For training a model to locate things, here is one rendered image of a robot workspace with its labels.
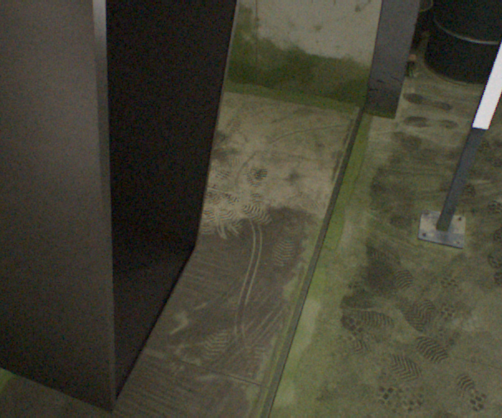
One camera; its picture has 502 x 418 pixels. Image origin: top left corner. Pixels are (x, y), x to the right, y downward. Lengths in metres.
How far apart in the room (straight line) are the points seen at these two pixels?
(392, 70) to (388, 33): 0.21
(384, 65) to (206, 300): 1.61
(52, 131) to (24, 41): 0.13
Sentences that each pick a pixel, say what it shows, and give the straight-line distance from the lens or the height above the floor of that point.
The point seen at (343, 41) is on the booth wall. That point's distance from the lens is 3.02.
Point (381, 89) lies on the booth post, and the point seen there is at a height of 0.18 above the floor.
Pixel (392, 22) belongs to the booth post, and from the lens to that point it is 2.94.
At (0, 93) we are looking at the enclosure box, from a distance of 0.76.
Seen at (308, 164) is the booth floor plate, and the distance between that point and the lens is 2.77.
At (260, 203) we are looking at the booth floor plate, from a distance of 2.55.
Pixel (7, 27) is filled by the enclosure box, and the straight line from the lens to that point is 0.69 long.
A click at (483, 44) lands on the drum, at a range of 3.50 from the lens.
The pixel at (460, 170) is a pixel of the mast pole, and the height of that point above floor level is 0.38.
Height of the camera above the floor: 1.84
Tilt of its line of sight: 46 degrees down
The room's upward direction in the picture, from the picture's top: 1 degrees counter-clockwise
